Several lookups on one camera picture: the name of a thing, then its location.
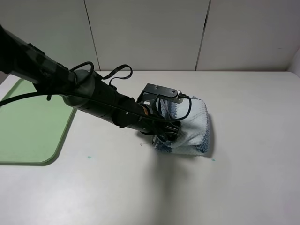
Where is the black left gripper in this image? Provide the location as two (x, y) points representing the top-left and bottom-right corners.
(140, 103), (181, 142)

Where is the blue white striped towel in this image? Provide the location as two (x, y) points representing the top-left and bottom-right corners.
(152, 96), (210, 156)

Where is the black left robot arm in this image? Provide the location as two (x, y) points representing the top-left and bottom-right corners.
(0, 29), (181, 142)

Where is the green plastic tray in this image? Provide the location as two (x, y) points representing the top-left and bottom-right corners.
(0, 78), (77, 166)

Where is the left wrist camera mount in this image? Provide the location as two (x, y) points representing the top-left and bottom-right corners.
(137, 83), (183, 115)

